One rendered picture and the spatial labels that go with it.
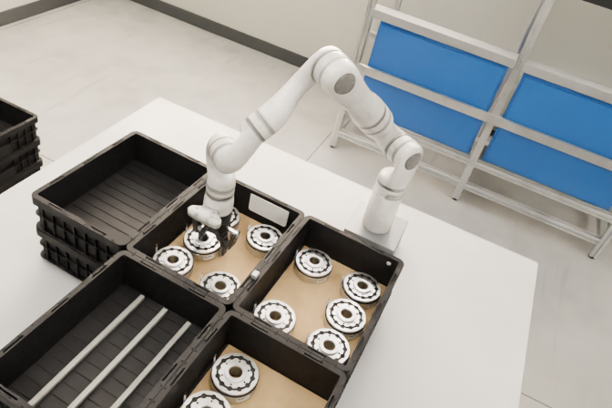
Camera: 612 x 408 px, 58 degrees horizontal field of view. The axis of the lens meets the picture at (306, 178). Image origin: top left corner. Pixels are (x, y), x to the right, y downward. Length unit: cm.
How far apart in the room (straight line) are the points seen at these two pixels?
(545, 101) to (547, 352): 124
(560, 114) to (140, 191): 220
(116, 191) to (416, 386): 99
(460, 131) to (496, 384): 185
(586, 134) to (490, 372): 178
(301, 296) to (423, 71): 194
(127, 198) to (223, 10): 312
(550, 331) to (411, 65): 154
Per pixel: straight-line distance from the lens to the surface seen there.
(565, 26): 388
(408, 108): 324
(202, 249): 148
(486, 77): 309
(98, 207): 164
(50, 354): 133
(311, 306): 144
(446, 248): 196
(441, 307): 176
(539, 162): 326
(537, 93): 309
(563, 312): 312
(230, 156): 124
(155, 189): 169
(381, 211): 168
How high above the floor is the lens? 192
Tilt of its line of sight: 37 degrees down
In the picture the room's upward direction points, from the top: 14 degrees clockwise
